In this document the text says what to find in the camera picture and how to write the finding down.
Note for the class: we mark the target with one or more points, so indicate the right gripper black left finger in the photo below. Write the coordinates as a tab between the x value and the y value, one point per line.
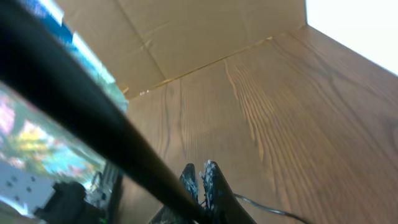
189	187

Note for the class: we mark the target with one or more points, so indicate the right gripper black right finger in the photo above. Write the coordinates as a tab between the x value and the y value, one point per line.
220	202

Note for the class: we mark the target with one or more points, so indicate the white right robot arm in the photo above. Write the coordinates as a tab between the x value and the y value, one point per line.
34	64

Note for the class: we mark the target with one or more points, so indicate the cardboard side panel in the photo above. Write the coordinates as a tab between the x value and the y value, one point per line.
143	43

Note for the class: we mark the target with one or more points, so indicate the colourful printed sheet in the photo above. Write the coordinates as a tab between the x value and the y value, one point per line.
30	140

